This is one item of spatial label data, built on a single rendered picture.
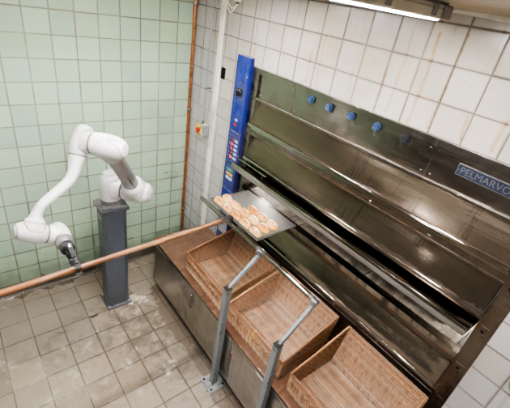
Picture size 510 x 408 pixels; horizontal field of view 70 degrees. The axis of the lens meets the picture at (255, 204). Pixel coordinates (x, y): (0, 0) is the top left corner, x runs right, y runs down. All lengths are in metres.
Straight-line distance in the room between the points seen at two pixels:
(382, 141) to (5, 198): 2.68
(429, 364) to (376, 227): 0.76
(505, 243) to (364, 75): 1.01
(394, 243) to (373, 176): 0.37
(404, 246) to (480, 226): 0.38
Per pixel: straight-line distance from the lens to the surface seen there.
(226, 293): 2.29
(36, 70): 2.99
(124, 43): 3.10
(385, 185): 2.00
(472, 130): 1.79
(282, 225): 2.52
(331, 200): 2.24
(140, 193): 2.69
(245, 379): 2.64
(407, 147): 1.93
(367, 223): 2.12
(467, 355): 2.13
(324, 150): 2.22
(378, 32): 2.02
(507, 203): 1.80
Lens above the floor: 2.53
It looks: 30 degrees down
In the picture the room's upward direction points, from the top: 10 degrees clockwise
